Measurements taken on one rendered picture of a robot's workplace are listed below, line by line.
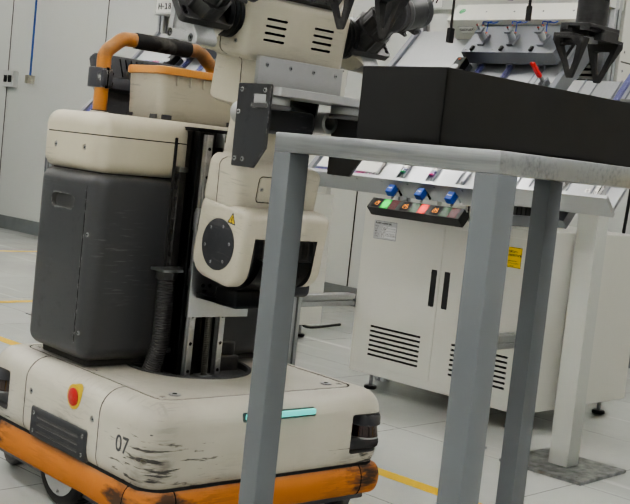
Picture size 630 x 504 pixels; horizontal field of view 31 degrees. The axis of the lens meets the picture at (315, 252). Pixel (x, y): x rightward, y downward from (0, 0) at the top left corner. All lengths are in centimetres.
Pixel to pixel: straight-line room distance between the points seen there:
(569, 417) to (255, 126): 138
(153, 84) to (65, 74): 579
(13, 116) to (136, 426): 676
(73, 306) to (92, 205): 22
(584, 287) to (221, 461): 127
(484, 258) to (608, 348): 246
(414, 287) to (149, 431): 175
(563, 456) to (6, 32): 661
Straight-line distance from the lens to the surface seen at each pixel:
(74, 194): 244
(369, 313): 386
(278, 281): 177
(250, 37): 224
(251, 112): 219
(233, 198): 225
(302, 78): 230
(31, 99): 863
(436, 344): 369
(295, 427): 235
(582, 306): 313
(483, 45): 368
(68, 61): 828
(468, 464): 152
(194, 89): 254
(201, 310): 243
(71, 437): 236
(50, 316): 251
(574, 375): 315
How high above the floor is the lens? 77
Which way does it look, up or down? 5 degrees down
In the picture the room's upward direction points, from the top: 6 degrees clockwise
